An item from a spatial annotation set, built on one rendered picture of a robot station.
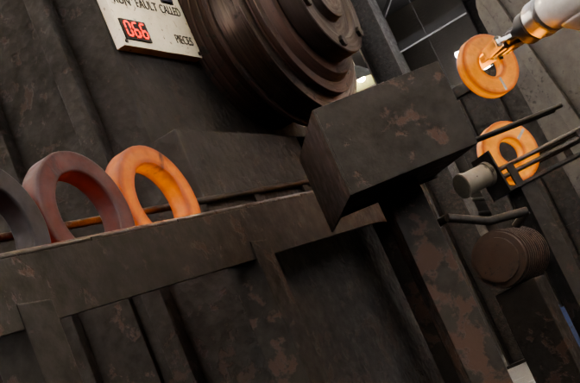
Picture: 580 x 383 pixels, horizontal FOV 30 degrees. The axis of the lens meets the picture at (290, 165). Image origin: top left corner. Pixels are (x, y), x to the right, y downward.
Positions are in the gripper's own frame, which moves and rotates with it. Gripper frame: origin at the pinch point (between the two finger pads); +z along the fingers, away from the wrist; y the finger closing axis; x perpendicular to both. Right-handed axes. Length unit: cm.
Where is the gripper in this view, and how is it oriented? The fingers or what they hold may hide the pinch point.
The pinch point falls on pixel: (485, 59)
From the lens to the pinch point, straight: 263.4
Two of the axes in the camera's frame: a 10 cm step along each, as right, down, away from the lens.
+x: -3.8, -9.1, 1.7
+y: 8.3, -2.6, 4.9
